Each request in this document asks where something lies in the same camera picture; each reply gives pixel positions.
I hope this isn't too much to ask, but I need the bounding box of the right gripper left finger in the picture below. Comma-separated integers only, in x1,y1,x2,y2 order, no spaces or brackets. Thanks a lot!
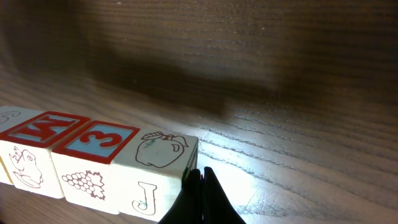
159,169,202,224

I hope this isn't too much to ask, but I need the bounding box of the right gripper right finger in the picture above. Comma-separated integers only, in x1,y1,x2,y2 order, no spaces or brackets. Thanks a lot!
202,167,246,224

